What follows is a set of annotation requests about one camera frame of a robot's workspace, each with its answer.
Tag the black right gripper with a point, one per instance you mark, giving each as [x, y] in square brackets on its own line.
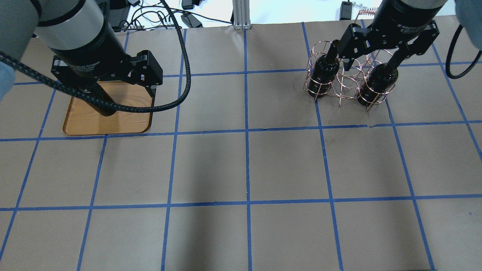
[401, 18]

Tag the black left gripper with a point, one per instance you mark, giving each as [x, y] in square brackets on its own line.
[91, 55]

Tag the dark wine bottle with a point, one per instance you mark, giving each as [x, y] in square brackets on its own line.
[96, 91]
[324, 72]
[382, 78]

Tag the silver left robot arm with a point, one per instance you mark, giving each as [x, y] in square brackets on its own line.
[79, 35]

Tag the wooden tray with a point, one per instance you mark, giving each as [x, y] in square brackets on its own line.
[82, 120]

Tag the black power adapter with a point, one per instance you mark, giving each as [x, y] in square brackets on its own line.
[346, 10]

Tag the copper wire bottle basket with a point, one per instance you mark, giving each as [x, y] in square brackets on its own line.
[346, 85]

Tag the aluminium frame post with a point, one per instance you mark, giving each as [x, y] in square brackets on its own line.
[241, 15]

